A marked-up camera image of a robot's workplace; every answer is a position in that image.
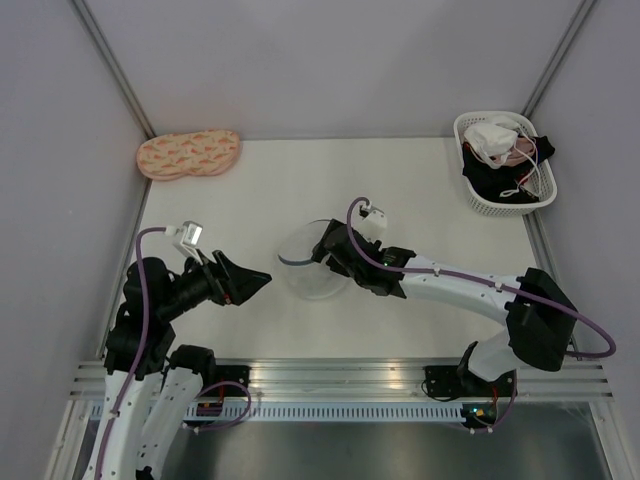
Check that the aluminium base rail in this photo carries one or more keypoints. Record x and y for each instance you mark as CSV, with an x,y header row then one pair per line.
x,y
398,379

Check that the white bra in basket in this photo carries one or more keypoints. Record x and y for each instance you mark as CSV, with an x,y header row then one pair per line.
x,y
492,139

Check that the pink patterned bra case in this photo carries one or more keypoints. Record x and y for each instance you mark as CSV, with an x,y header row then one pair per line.
x,y
173,156

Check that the pink garment in basket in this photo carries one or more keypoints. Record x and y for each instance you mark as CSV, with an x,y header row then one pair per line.
x,y
523,151

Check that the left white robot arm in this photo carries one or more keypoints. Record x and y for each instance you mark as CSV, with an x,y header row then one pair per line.
x,y
148,384

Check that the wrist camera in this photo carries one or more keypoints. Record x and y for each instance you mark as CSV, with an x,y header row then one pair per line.
x,y
372,223
185,239

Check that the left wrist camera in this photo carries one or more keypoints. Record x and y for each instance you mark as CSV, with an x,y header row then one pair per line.
x,y
185,239

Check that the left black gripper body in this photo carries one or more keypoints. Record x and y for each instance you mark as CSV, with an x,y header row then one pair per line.
x,y
201,282

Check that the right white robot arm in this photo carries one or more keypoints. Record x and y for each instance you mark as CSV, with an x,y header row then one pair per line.
x,y
533,311

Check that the white slotted cable duct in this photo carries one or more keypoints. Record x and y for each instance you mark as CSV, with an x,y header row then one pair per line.
x,y
328,412

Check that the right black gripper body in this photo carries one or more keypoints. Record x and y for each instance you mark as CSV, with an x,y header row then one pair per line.
x,y
357,277

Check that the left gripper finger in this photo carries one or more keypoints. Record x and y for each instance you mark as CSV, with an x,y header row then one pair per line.
x,y
242,286
236,272

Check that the white plastic basket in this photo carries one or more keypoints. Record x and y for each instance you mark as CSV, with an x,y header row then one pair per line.
x,y
547,185

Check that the black garment in basket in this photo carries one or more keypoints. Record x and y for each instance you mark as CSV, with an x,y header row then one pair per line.
x,y
507,185

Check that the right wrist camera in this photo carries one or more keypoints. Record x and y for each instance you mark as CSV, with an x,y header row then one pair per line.
x,y
372,223

